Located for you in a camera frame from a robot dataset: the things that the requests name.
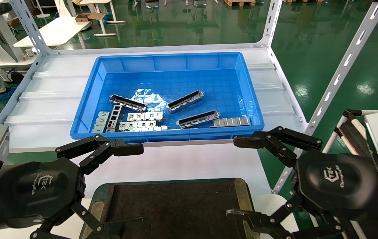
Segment short flat metal plate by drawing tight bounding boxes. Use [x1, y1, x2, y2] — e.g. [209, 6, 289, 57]
[91, 111, 110, 133]

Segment black container tray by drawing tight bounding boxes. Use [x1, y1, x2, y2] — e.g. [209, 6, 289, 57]
[79, 178, 259, 239]

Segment open cardboard box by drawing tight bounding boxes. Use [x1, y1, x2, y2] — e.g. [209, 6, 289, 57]
[75, 13, 105, 23]

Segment silver metal housing part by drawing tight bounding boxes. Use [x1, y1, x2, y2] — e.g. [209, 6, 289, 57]
[176, 110, 220, 129]
[166, 90, 205, 114]

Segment blue plastic bin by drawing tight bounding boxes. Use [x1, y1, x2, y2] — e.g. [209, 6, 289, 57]
[70, 52, 265, 144]

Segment white work table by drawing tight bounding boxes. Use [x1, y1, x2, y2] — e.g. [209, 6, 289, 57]
[14, 16, 96, 47]

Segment black floor device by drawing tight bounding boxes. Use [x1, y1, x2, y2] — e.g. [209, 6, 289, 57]
[8, 71, 25, 85]

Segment clear plastic film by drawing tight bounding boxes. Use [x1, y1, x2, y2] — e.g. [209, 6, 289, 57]
[130, 88, 169, 113]

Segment white desk with leg frame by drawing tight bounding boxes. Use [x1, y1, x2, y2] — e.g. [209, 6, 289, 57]
[79, 0, 126, 37]

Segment wooden pallet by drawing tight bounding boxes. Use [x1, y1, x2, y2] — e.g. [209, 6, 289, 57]
[224, 0, 256, 7]

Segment metal frame with windows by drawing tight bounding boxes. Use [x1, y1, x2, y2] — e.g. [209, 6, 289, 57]
[105, 104, 123, 132]

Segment long dark metal housing part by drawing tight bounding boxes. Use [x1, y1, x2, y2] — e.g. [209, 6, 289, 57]
[109, 94, 147, 112]

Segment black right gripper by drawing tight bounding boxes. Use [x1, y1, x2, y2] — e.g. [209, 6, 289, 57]
[226, 126, 378, 239]

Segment white metal shelf rack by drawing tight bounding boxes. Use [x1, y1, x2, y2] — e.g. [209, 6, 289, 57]
[0, 0, 378, 196]

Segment white stand with black strap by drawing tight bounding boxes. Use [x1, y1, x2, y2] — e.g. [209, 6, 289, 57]
[322, 109, 375, 156]

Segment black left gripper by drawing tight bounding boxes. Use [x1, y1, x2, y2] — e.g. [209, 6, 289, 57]
[0, 134, 144, 239]

